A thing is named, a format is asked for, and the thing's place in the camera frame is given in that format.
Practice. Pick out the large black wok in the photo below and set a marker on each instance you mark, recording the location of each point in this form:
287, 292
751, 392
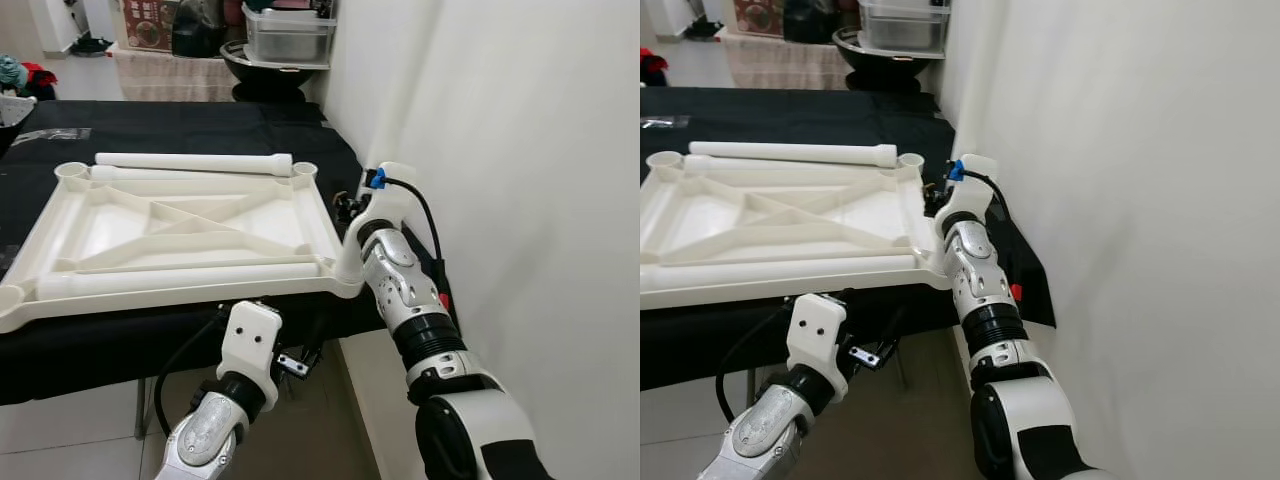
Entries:
880, 60
265, 70

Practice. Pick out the black tablecloth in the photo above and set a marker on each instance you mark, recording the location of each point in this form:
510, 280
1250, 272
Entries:
700, 345
80, 360

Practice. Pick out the clear grey storage box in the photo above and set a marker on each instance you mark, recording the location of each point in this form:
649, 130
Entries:
290, 38
905, 28

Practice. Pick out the white plastic table top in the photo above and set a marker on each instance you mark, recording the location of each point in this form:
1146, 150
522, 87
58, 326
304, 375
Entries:
750, 220
120, 230

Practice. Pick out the beige cloth covered stand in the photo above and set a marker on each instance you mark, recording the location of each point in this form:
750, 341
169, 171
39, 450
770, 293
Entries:
785, 62
170, 75

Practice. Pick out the black plastic bag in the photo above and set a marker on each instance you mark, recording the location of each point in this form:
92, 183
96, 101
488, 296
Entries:
197, 30
810, 20

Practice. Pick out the storage box with orange lid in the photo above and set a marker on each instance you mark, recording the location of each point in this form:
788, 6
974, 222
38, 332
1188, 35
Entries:
150, 25
762, 18

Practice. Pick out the black shoe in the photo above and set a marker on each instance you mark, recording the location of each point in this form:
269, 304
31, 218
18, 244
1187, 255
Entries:
704, 30
90, 45

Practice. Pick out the red cloth bundle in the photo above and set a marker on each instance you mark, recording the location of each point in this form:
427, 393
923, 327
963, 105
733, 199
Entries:
40, 80
653, 68

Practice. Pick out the white plastic packet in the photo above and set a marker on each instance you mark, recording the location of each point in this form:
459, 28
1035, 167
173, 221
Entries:
15, 108

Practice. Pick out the teal cloth bundle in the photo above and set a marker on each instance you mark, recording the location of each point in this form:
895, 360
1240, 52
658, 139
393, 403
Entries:
12, 72

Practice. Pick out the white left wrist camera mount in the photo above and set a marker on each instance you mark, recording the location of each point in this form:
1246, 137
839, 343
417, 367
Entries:
817, 335
248, 340

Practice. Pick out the grey metal table frame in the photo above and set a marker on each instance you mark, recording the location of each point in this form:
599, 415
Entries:
136, 410
751, 398

